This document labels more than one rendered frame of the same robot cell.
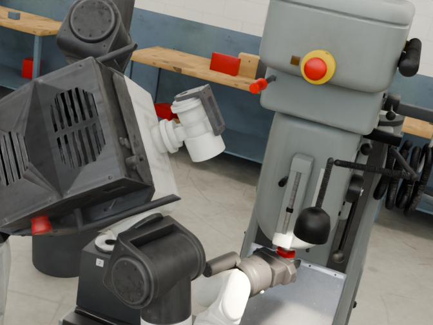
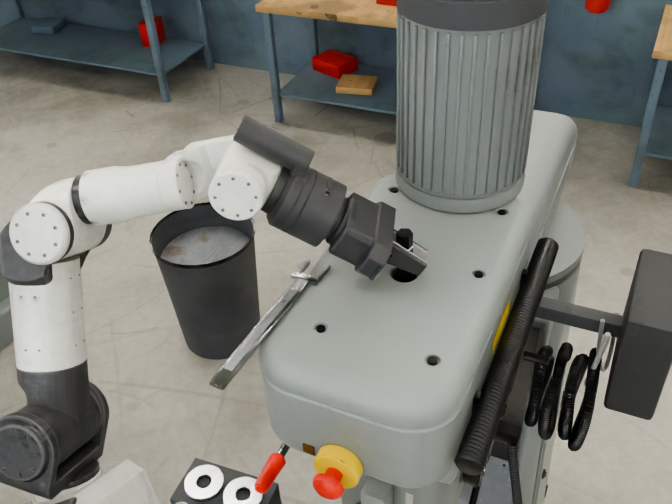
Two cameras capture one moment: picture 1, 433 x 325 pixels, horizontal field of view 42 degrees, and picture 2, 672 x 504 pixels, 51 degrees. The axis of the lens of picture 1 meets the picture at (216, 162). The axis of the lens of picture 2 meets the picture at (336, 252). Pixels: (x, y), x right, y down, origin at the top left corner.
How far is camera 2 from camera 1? 81 cm
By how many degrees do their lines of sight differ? 20
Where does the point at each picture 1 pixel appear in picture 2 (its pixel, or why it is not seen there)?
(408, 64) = (466, 463)
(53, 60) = (177, 13)
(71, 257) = (226, 338)
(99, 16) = (24, 449)
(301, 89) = not seen: hidden behind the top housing
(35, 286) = (192, 377)
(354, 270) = (529, 457)
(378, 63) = (420, 467)
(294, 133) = not seen: hidden behind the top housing
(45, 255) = (196, 339)
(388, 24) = (421, 429)
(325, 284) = (492, 476)
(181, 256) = not seen: outside the picture
